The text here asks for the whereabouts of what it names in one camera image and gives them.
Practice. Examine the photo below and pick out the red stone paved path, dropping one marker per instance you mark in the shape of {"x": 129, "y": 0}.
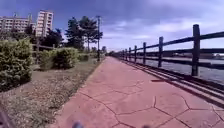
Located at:
{"x": 133, "y": 96}

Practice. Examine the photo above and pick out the robot's own part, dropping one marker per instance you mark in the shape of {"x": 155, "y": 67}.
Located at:
{"x": 145, "y": 126}
{"x": 77, "y": 125}

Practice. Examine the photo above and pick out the small green bush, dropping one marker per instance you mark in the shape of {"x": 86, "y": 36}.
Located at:
{"x": 46, "y": 60}

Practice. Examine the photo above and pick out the grey river water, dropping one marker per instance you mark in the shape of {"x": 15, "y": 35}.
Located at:
{"x": 200, "y": 68}

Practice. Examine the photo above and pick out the dark wooden rail fence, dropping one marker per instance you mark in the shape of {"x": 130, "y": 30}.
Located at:
{"x": 196, "y": 50}

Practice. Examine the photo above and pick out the thin utility pole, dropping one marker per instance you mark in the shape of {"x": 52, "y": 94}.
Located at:
{"x": 98, "y": 36}

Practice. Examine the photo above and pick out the large green bush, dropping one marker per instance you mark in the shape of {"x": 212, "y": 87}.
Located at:
{"x": 13, "y": 63}

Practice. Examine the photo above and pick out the dark tree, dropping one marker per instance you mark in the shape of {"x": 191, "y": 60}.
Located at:
{"x": 52, "y": 38}

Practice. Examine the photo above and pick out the round green bush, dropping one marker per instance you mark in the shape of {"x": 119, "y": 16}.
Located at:
{"x": 66, "y": 58}

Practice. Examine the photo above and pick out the pale tower building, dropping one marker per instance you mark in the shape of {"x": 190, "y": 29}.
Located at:
{"x": 44, "y": 23}

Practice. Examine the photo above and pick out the wide pale building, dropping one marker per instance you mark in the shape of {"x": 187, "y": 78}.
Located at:
{"x": 15, "y": 25}

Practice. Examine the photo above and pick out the group of tall trees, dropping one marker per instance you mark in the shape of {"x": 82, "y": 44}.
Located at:
{"x": 81, "y": 31}

